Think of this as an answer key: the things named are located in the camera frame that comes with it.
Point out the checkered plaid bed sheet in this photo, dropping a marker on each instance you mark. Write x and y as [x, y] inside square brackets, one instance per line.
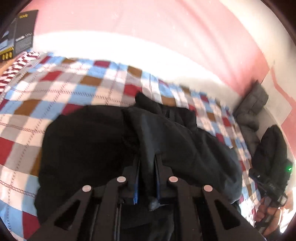
[37, 88]

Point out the black puffer jacket with snaps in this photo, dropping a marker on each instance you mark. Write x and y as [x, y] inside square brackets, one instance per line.
[271, 159]

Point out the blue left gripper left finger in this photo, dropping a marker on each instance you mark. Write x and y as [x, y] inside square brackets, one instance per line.
[129, 190]

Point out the grey quilted puffer jacket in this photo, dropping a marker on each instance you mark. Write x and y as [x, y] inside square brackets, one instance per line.
[246, 115]

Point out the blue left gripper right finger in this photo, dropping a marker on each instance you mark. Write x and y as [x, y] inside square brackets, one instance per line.
[164, 190]

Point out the large black coat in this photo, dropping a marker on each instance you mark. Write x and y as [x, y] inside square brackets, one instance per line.
[94, 144]

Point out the black printed cardboard box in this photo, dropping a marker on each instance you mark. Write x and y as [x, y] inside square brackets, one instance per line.
[19, 35]

